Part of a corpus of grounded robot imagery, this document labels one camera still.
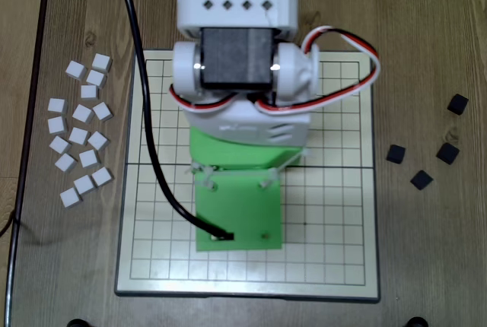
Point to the black cube stone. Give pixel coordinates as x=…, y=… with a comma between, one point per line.
x=421, y=179
x=457, y=103
x=447, y=152
x=395, y=153

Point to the black round stand foot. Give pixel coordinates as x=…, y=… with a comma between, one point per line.
x=78, y=323
x=417, y=322

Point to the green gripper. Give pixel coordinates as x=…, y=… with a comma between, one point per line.
x=243, y=153

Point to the white cube stone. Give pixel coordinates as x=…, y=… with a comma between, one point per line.
x=57, y=105
x=74, y=70
x=102, y=62
x=90, y=92
x=83, y=113
x=89, y=158
x=71, y=197
x=65, y=162
x=84, y=184
x=102, y=176
x=78, y=135
x=98, y=140
x=57, y=124
x=96, y=78
x=60, y=144
x=102, y=111

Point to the green camera mount plate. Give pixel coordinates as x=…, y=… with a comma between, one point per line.
x=237, y=209

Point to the white zip tie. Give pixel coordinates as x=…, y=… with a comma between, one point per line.
x=204, y=179
x=271, y=178
x=303, y=154

